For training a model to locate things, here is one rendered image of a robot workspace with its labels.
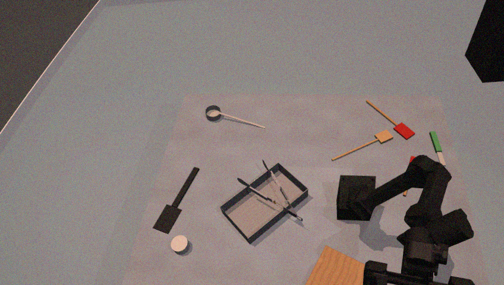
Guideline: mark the red spatula with wooden handle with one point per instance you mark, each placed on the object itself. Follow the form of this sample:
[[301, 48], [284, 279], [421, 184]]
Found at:
[[403, 130]]

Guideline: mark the peach round disc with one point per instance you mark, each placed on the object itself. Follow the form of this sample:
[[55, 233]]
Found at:
[[180, 244]]

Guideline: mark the flat wooden board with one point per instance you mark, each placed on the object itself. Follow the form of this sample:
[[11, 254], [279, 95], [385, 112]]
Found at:
[[336, 268]]

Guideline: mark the tan flat paddle with long handle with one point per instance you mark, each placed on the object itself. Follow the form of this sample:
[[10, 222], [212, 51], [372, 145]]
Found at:
[[381, 137]]

